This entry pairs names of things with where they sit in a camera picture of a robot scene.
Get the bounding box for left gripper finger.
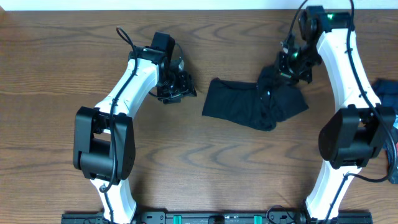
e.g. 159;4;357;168
157;94;183;105
186;73;197;97

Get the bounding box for black polo shirt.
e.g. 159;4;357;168
202;65;308;131

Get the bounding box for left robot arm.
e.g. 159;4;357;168
73;47;196;223

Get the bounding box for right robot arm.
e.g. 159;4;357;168
275;3;396;223

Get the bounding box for dark blue crumpled garment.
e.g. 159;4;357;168
371;79;398;184

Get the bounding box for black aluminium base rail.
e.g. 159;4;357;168
61;210;373;224

